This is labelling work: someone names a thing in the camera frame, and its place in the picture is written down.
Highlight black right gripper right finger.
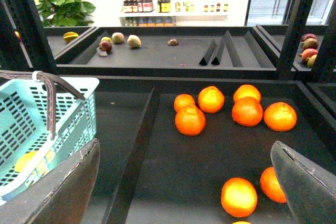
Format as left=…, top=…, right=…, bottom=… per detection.
left=270, top=141, right=335, bottom=223

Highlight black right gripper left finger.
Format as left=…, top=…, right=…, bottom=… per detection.
left=1, top=138, right=100, bottom=223

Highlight yellow mango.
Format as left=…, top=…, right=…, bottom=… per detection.
left=14, top=151, right=55, bottom=175

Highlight light blue plastic basket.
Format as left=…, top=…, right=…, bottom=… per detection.
left=1, top=77, right=99, bottom=205

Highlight grey basket handles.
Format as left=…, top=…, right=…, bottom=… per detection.
left=1, top=70, right=86, bottom=140

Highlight orange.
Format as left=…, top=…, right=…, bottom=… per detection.
left=220, top=177, right=258, bottom=218
left=232, top=97, right=264, bottom=127
left=263, top=102, right=297, bottom=132
left=173, top=94, right=195, bottom=112
left=233, top=84, right=261, bottom=103
left=197, top=86, right=225, bottom=114
left=175, top=105, right=206, bottom=136
left=260, top=166, right=287, bottom=204

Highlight white zip tie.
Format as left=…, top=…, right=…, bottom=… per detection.
left=31, top=71, right=43, bottom=82

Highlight black display shelf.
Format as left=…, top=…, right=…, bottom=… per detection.
left=1, top=27, right=335, bottom=223

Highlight yellow star fruit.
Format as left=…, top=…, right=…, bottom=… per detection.
left=63, top=31, right=79, bottom=43

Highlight green potted plant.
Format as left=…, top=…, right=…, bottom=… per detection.
left=35, top=0, right=96, bottom=27

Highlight bottles on white shelf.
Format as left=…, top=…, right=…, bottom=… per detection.
left=120, top=0, right=229, bottom=26

